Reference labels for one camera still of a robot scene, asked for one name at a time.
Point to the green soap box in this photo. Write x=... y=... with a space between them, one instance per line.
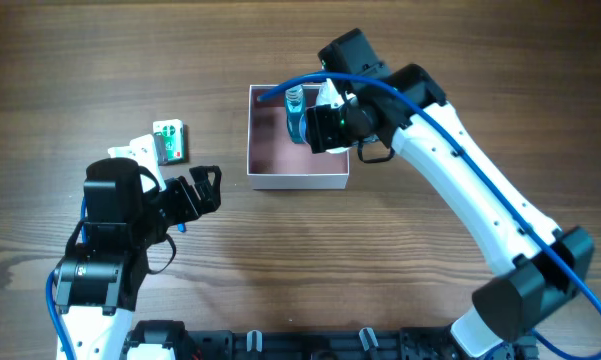
x=171 y=133

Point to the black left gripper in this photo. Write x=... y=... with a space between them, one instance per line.
x=184 y=195

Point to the white pink-lined box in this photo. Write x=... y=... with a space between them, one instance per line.
x=275 y=162

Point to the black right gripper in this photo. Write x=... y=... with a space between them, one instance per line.
x=318 y=128

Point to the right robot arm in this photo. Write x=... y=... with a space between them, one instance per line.
x=528 y=253

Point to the teal mouthwash bottle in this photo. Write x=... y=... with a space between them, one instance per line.
x=295 y=105

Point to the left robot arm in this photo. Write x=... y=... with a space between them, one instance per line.
x=92 y=293

